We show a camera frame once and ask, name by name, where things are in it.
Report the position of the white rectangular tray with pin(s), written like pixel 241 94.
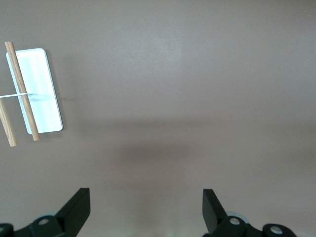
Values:
pixel 42 74

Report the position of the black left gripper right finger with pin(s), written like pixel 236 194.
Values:
pixel 214 214

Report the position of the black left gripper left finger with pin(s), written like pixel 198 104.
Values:
pixel 69 217

